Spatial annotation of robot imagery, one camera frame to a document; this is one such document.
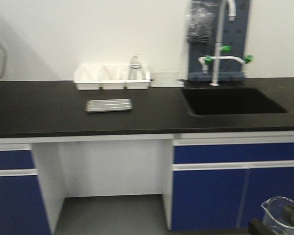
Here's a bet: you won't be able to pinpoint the blue left cabinet drawer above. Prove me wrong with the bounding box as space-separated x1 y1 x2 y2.
0 150 35 170

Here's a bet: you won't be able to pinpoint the silver metal tray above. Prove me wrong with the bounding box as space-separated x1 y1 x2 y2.
85 99 133 113

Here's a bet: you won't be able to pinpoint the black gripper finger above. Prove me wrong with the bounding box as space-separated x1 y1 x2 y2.
248 218 271 235
281 204 294 227

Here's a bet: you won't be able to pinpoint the blue right cabinet doors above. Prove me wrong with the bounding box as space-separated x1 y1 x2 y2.
170 167 294 231

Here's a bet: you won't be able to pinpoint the black bench sink basin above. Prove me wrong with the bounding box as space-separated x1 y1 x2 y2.
182 87 287 116

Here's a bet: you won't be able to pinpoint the blue left cabinet door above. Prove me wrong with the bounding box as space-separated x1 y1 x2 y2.
0 176 51 235

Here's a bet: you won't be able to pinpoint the clear plastic rack box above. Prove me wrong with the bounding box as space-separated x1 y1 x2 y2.
150 70 184 88

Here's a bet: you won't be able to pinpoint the grey pegboard drying rack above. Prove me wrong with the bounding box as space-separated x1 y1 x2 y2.
188 0 250 82

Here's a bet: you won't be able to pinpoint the clear glass beaker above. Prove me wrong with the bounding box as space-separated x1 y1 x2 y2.
261 196 294 235

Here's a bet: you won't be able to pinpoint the blue right cabinet drawer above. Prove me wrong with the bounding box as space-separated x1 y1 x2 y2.
173 142 294 164

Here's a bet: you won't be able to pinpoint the clear glass conical flask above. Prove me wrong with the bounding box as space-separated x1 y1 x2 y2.
128 54 146 80

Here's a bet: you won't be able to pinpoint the white compartment organizer tray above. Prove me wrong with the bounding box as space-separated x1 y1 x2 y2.
73 64 151 90

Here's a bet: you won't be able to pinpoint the plastic bag of pegs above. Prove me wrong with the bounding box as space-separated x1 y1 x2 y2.
187 0 217 43

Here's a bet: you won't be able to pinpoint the blue cabinet drawer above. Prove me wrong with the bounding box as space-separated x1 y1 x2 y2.
173 142 294 164
0 150 35 170

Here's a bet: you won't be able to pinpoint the white gooseneck lab faucet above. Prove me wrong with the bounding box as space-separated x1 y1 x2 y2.
198 0 253 86

